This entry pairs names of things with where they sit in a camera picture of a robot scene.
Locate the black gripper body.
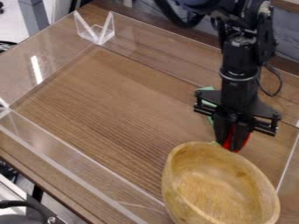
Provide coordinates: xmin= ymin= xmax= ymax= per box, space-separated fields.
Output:
xmin=194 ymin=68 xmax=282 ymax=136

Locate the wooden bowl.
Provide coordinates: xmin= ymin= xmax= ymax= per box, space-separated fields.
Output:
xmin=162 ymin=142 xmax=281 ymax=224

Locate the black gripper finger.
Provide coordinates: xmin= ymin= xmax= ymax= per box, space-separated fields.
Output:
xmin=231 ymin=122 xmax=253 ymax=151
xmin=213 ymin=111 xmax=235 ymax=145

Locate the black cable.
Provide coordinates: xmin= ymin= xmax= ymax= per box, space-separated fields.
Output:
xmin=257 ymin=60 xmax=283 ymax=98

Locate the green rectangular block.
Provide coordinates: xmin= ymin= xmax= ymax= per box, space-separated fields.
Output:
xmin=199 ymin=86 xmax=217 ymax=126

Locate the red plush fruit green stem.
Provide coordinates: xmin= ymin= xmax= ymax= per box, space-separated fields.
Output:
xmin=214 ymin=124 xmax=251 ymax=152

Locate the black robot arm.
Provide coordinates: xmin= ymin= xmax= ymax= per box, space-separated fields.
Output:
xmin=154 ymin=0 xmax=282 ymax=151

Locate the clear acrylic tray wall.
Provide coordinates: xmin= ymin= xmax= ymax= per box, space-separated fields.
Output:
xmin=0 ymin=10 xmax=299 ymax=224

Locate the black device bottom left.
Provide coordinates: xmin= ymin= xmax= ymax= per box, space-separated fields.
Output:
xmin=0 ymin=200 xmax=68 ymax=224

